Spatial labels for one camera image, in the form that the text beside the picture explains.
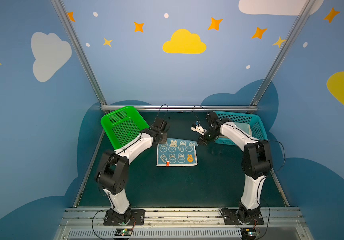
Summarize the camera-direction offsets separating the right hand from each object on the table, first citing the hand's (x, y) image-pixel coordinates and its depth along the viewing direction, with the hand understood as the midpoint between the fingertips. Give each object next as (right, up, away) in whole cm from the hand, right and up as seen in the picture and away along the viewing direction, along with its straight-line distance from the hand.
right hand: (200, 140), depth 94 cm
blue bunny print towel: (-15, -9, +4) cm, 18 cm away
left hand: (-24, +2, -1) cm, 24 cm away
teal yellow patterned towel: (+34, +9, +11) cm, 37 cm away
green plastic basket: (-56, +9, +18) cm, 59 cm away
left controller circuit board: (-42, -42, -23) cm, 64 cm away
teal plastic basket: (+43, +8, +10) cm, 45 cm away
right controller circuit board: (+19, -43, -23) cm, 52 cm away
